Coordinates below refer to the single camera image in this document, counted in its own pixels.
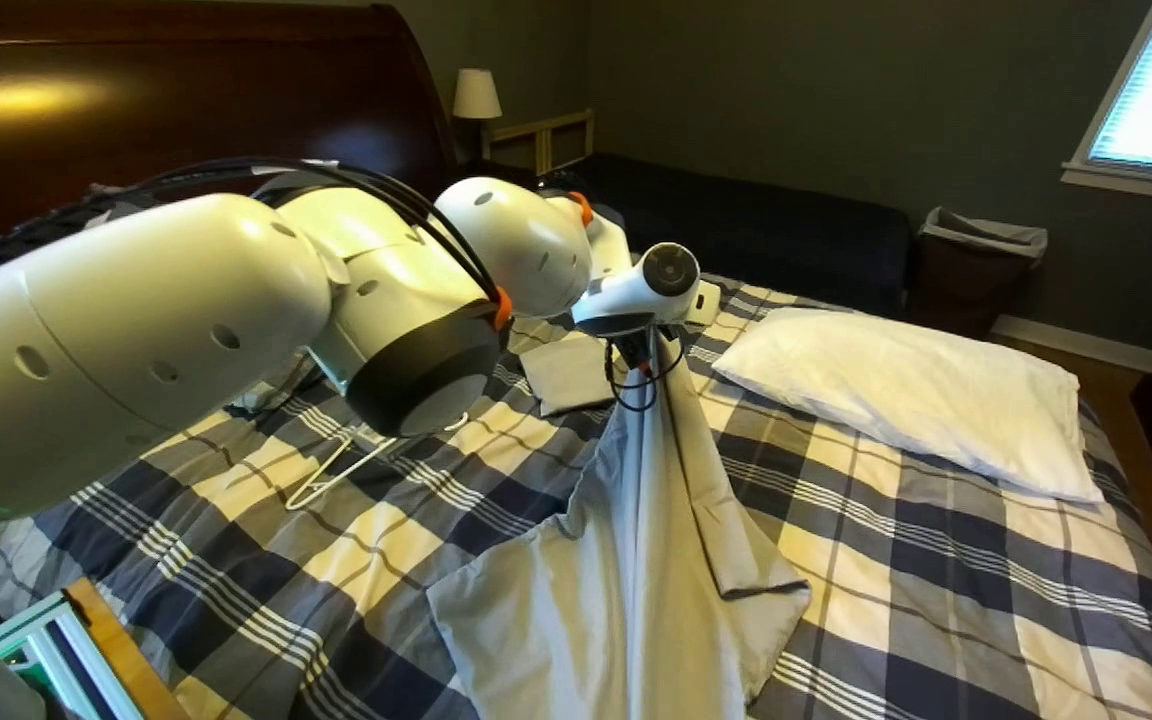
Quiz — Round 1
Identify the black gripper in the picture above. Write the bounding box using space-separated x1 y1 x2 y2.
605 321 685 416

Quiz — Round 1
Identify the grey shirt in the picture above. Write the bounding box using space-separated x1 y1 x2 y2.
423 363 816 720

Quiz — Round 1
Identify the small folded grey pillow case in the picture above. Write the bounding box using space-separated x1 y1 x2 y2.
517 330 625 421

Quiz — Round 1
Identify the white pillow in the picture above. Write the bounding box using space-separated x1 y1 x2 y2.
712 304 1112 513

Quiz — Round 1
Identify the black futon couch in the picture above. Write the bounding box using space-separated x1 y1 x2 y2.
549 149 918 321

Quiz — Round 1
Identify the light wooden nightstand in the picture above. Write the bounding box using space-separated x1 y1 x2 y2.
480 104 598 182

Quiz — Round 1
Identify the table lamp with white shade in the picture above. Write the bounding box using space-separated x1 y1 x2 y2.
447 63 506 169

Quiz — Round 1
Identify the brown laundry hamper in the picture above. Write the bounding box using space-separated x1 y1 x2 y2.
910 205 1053 338

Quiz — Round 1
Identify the plaid bed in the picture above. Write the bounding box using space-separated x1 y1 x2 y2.
0 271 1152 720

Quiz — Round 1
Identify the wooden cart board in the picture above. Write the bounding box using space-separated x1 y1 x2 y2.
61 577 189 720

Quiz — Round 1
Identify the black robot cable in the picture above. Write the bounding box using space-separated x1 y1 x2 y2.
0 156 517 334

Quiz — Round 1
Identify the green robot cart frame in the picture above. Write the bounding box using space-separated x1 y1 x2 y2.
0 589 113 720

